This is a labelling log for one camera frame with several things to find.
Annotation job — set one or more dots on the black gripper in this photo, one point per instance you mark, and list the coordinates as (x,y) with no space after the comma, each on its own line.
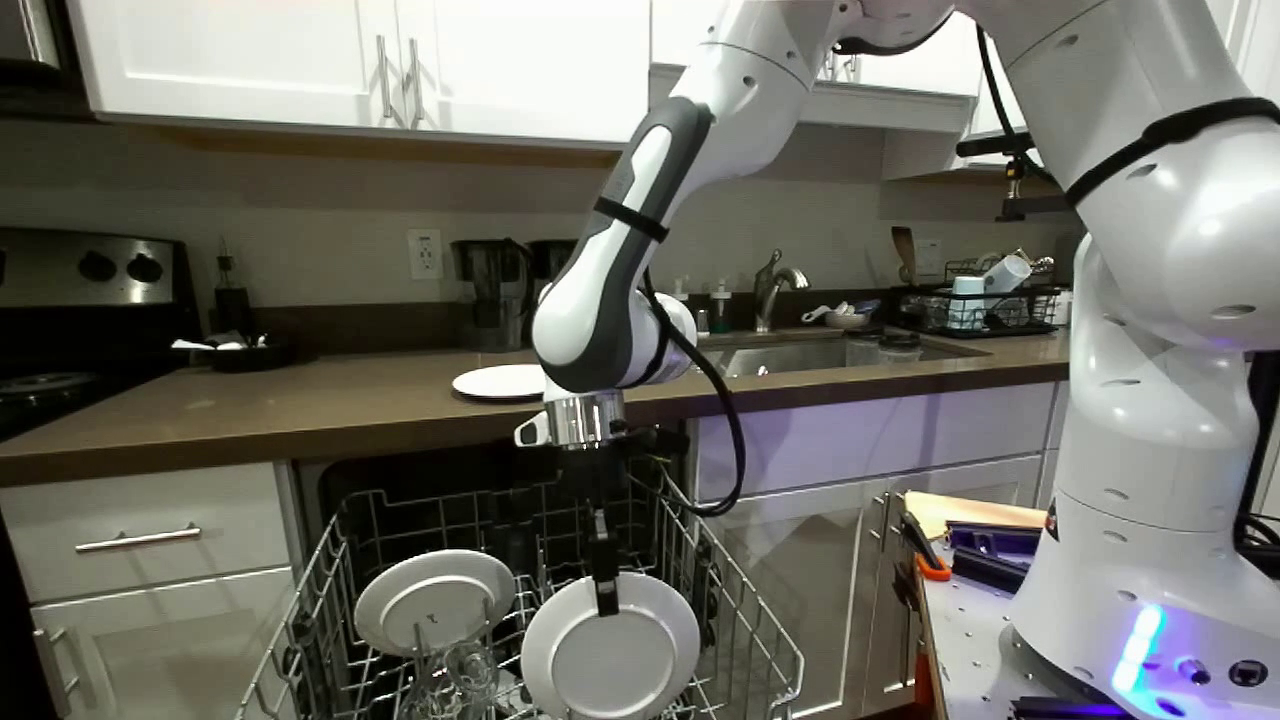
(602,488)

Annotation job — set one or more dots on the white sink base cabinet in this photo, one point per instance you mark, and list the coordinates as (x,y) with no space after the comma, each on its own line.
(853,442)

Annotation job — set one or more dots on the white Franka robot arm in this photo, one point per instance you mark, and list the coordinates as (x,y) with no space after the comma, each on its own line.
(1175,401)

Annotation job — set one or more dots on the black and steel stove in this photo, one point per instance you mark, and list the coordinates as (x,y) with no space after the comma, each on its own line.
(80,335)

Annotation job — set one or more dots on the chrome faucet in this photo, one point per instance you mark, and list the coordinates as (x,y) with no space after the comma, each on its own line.
(773,287)

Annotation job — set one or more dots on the black coffee maker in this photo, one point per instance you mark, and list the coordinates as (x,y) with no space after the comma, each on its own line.
(488,287)

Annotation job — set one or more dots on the black clamp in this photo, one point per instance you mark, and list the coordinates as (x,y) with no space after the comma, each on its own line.
(995,552)

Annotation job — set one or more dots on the white dinner plate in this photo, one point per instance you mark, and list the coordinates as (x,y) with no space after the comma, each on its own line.
(499,381)
(587,661)
(433,600)

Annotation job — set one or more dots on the dishwasher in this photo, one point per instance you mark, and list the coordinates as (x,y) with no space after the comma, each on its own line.
(401,494)

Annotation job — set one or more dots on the white base cabinet door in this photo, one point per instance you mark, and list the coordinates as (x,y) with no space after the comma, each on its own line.
(173,652)

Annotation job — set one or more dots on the white upper cabinets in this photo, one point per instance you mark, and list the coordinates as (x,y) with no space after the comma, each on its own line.
(265,61)

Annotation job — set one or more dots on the dark bottle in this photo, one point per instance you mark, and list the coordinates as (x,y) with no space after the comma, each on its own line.
(233,300)

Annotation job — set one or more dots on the black dish drying rack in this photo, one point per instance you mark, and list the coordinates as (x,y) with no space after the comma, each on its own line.
(981,311)

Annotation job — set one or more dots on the white drawer front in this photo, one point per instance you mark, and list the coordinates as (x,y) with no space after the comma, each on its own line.
(161,504)

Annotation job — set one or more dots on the white wall outlet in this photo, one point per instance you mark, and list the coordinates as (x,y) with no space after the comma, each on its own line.
(427,254)

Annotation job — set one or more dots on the black pan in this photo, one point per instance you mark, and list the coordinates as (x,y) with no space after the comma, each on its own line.
(261,353)

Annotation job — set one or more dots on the wooden board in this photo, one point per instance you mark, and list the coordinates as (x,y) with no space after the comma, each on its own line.
(972,510)

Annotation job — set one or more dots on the steel kitchen sink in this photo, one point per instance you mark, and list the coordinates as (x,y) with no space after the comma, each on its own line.
(824,356)

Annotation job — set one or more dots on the metal robot table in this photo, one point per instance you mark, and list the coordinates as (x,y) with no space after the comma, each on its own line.
(972,652)

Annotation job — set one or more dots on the clear drinking glass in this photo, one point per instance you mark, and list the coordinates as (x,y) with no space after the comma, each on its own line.
(453,680)

